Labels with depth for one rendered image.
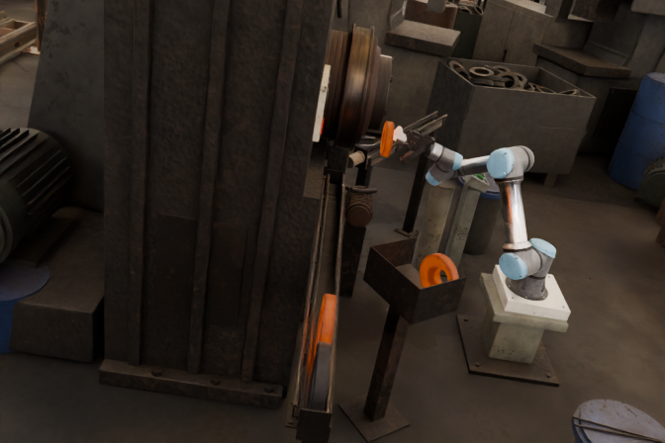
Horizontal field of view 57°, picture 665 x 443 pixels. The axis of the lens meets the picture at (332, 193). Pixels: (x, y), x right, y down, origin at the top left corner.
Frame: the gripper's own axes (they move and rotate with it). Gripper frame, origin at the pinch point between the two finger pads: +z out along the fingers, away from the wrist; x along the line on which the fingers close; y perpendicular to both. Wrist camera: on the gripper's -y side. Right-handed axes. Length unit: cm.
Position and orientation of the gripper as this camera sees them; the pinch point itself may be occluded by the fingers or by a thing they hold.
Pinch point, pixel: (388, 134)
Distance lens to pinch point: 273.4
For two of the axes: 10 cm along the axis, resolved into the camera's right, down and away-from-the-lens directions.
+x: -0.2, 4.1, -9.1
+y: 4.3, -8.2, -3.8
